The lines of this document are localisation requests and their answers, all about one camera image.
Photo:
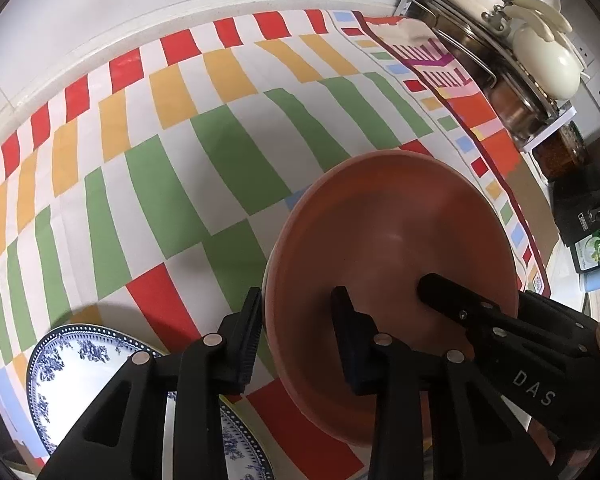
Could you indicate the green label packet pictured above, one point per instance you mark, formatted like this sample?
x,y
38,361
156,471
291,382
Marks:
x,y
592,250

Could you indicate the small blue floral plate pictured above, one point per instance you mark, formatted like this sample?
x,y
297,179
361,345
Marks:
x,y
70,385

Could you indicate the glass jar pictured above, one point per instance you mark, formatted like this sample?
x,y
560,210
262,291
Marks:
x,y
562,152

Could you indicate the red patterned cloth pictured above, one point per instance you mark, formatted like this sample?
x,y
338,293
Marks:
x,y
475,110

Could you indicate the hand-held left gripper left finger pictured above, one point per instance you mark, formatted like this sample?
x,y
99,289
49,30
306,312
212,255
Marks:
x,y
242,355

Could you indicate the black box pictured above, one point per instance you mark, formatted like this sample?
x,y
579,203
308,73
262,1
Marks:
x,y
580,205

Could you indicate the copper coloured pot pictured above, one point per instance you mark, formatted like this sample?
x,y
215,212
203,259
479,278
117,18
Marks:
x,y
515,107

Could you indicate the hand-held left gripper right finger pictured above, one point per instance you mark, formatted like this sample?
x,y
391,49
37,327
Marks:
x,y
352,355

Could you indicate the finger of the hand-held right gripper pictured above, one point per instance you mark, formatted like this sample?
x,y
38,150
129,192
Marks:
x,y
550,312
450,302

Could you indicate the cream kettle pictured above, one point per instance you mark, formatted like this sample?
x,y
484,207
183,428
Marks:
x,y
545,65

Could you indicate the steel pot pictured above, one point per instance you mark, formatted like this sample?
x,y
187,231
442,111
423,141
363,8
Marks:
x,y
460,40

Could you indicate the blue cup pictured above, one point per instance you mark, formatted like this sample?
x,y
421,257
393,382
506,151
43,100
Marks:
x,y
597,280

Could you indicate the pink bowl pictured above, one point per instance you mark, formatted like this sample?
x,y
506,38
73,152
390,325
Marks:
x,y
390,240

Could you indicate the colourful striped cloth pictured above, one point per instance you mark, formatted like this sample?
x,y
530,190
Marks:
x,y
180,185

